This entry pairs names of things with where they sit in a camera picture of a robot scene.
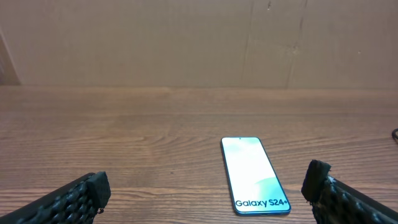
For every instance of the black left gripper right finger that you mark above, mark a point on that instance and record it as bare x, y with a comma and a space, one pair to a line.
335, 202

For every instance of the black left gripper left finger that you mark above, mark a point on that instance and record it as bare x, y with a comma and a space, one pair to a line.
77, 202

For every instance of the blue Galaxy smartphone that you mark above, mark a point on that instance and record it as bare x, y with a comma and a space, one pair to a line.
253, 183

